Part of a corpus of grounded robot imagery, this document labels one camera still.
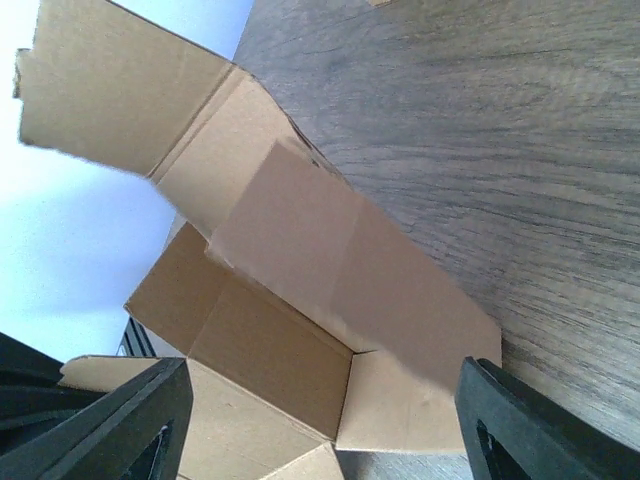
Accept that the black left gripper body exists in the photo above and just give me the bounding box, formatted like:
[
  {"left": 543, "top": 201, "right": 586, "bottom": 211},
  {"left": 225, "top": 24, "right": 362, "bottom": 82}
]
[{"left": 1, "top": 334, "right": 103, "bottom": 450}]

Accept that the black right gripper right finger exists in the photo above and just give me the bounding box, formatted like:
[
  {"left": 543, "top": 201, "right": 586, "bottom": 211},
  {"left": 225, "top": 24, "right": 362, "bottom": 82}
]
[{"left": 455, "top": 357, "right": 639, "bottom": 479}]

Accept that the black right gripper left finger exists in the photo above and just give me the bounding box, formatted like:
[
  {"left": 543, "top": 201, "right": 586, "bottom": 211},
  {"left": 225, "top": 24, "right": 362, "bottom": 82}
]
[{"left": 1, "top": 359, "right": 193, "bottom": 479}]

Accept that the cardboard box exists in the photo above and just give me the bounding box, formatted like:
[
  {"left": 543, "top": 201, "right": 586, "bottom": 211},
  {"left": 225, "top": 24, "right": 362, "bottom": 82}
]
[{"left": 16, "top": 1, "right": 501, "bottom": 479}]

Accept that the black cage frame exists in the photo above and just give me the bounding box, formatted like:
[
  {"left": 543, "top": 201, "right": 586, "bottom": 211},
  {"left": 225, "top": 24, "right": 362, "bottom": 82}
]
[{"left": 116, "top": 318, "right": 156, "bottom": 358}]

